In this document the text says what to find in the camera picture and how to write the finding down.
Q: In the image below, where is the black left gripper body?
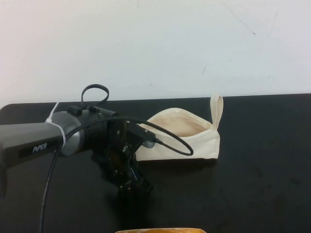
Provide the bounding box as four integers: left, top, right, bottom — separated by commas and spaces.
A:
93, 118, 144, 190

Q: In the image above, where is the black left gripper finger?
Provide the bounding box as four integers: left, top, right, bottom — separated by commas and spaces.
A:
138, 179, 154, 194
117, 184, 134, 195

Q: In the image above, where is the white canvas pencil case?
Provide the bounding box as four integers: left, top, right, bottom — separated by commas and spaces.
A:
135, 94, 224, 162

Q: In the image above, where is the yellow orange object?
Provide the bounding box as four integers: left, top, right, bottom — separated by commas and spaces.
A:
114, 227, 205, 233

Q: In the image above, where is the white zip tie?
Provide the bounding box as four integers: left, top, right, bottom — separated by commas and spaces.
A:
45, 101, 67, 146

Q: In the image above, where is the black table mat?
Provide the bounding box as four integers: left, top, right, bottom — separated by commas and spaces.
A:
0, 93, 311, 233

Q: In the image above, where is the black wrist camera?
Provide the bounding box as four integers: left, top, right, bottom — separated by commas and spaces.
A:
126, 120, 157, 149

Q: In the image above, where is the short black looped cable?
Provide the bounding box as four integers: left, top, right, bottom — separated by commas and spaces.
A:
81, 83, 109, 109

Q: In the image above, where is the long black camera cable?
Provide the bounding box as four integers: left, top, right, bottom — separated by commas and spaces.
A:
41, 116, 194, 233

